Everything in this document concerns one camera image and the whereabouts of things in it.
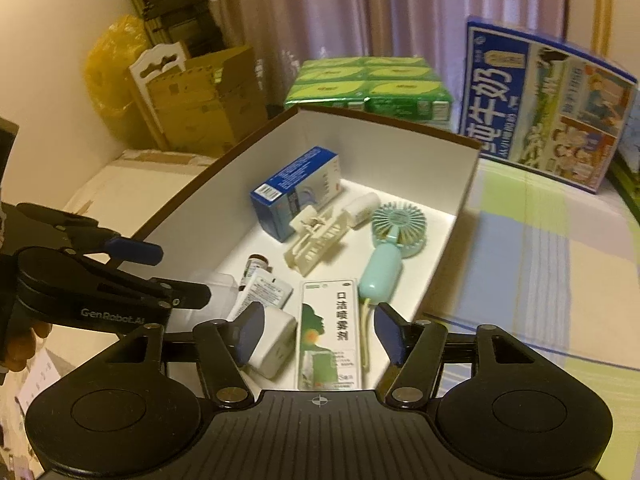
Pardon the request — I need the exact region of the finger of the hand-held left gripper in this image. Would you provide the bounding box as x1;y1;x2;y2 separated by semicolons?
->
17;249;211;310
16;203;163;266

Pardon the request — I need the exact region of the green white spray box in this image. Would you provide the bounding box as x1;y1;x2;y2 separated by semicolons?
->
297;278;363;392

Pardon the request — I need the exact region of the brown spray bottle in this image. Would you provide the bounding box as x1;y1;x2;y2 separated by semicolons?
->
239;254;273;291

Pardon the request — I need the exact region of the blue milk carton case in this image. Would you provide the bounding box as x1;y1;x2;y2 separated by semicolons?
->
457;15;638;195

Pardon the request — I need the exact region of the white plug adapter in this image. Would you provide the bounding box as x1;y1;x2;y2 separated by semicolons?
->
232;267;299;380

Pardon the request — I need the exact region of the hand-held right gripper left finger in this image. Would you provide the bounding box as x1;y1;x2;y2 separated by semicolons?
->
120;301;266;406

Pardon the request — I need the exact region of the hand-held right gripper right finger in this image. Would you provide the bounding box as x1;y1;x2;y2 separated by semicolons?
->
375;302;536;406

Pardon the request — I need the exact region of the pink curtain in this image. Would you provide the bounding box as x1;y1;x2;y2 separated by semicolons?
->
192;0;571;106

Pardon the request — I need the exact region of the white carved chair back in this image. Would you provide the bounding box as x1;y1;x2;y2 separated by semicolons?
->
129;42;191;151

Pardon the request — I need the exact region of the plaid tablecloth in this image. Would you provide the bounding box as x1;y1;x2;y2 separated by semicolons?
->
422;157;640;411

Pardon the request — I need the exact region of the black metal rack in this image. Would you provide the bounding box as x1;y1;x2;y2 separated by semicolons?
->
125;0;223;58

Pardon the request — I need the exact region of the small white bottle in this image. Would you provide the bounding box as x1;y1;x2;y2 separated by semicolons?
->
346;193;379;230

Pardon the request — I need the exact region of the light wooden strip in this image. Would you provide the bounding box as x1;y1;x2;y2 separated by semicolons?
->
592;0;613;53

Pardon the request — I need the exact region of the open cardboard box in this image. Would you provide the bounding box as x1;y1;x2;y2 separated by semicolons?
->
147;45;268;158

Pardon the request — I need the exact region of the cream plastic clip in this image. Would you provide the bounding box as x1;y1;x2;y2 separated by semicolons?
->
284;207;351;276

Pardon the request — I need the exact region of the brown cardboard shoe box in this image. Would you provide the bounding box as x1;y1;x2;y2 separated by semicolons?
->
135;106;482;391

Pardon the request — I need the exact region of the yellow plastic bag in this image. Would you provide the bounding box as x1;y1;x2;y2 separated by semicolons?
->
82;15;151;118

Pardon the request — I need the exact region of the mint green handheld fan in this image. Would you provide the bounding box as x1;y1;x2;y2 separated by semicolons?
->
359;203;427;371

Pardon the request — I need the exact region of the person's left hand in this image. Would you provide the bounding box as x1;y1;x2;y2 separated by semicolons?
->
0;325;51;373

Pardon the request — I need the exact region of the green drink pack case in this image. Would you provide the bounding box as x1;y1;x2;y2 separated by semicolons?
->
284;55;453;122

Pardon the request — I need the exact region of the clear plastic box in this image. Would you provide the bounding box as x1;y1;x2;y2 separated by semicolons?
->
200;271;238;321

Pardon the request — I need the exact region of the blue medicine box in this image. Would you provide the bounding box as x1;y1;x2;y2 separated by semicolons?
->
250;146;343;241

